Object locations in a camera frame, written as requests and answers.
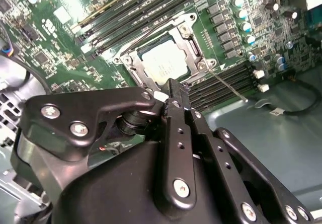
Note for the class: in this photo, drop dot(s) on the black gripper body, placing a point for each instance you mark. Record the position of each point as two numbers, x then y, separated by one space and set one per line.
113 191

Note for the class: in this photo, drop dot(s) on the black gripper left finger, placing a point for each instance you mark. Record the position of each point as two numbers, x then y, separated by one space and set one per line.
63 113

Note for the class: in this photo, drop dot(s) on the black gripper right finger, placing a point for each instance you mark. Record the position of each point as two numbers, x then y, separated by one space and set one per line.
226 163

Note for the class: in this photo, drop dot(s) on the metal socket cover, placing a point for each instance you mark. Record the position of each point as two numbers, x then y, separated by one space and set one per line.
138 66

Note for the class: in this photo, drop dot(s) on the silver CPU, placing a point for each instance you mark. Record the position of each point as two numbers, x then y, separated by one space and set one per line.
163 60

